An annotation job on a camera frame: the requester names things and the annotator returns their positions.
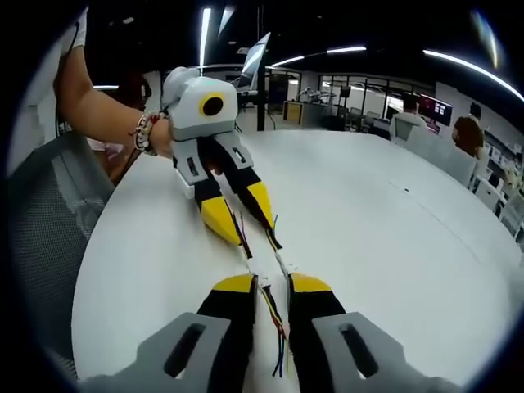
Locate wooden cabinet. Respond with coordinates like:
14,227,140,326
282,99,305,123

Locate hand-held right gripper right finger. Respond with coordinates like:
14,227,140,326
286,272,464,393

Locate black pillar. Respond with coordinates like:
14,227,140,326
255,44,268,133

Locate grey mesh office chair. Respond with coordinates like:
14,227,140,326
7,133,116,376

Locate beaded wrist bracelets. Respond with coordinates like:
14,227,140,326
129,109,170,158

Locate dark computer monitor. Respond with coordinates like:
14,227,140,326
418,93,454,128

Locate tilted grey monitor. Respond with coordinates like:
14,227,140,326
238,31,272,89

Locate white office chair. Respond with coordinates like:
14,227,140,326
473,178,524,241

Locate long ceiling light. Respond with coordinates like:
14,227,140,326
326,45,368,55
422,48,524,102
199,7,212,67
269,54,306,69

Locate person's white shirt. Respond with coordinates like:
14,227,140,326
10,6,90,173

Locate black sleeved connector cable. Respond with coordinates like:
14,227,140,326
261,215,298,278

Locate JST connector cable coloured wires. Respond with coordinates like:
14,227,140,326
230,209,268,283
256,274,292,378

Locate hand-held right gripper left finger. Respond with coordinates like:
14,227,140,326
80,273,259,393

